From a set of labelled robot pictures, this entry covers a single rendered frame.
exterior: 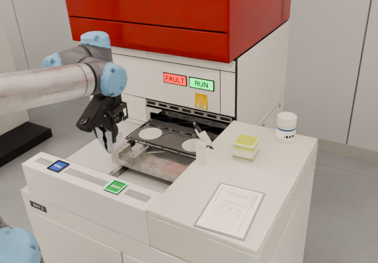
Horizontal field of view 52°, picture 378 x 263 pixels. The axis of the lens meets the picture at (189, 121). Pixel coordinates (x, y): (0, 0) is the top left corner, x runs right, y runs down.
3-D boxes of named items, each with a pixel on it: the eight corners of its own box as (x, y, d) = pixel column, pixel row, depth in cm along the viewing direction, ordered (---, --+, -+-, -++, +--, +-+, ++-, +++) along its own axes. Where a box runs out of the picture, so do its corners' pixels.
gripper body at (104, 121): (129, 120, 118) (124, 83, 112) (111, 133, 111) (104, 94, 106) (109, 115, 121) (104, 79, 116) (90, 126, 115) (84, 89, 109)
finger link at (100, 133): (120, 146, 123) (116, 119, 118) (107, 155, 118) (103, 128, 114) (112, 143, 124) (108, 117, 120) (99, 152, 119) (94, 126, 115)
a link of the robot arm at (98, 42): (71, 35, 102) (95, 28, 108) (78, 75, 107) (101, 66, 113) (90, 39, 98) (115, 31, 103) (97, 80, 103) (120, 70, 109)
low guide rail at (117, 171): (163, 134, 182) (163, 128, 181) (167, 135, 181) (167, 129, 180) (90, 195, 145) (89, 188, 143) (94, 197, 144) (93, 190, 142)
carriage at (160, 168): (124, 152, 164) (123, 147, 162) (200, 176, 147) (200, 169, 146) (112, 163, 158) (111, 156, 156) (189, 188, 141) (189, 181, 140)
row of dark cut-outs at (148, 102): (147, 103, 183) (146, 98, 182) (232, 122, 163) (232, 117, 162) (145, 104, 183) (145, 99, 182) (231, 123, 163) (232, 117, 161)
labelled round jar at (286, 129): (279, 132, 151) (280, 110, 146) (297, 136, 148) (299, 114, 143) (273, 140, 146) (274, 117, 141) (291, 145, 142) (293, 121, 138)
